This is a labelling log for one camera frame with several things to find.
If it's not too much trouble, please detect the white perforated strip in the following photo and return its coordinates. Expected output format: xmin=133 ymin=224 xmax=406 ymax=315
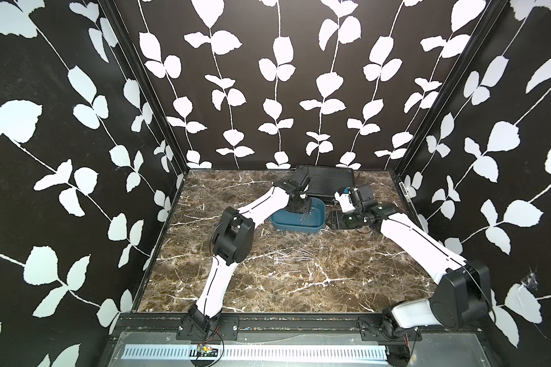
xmin=121 ymin=344 xmax=388 ymax=363

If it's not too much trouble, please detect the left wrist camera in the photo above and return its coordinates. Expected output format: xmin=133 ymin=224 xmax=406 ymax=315
xmin=291 ymin=171 xmax=311 ymax=193

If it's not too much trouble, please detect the black front mounting rail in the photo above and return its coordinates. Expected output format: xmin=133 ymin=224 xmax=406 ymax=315
xmin=114 ymin=313 xmax=483 ymax=343

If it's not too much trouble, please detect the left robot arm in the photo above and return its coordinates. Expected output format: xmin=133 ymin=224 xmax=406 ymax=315
xmin=188 ymin=171 xmax=311 ymax=339

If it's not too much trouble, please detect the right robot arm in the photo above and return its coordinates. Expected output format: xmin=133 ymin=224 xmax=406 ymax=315
xmin=326 ymin=203 xmax=493 ymax=339

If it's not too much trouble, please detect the teal plastic storage box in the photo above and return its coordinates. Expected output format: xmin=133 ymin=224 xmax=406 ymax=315
xmin=270 ymin=197 xmax=326 ymax=233

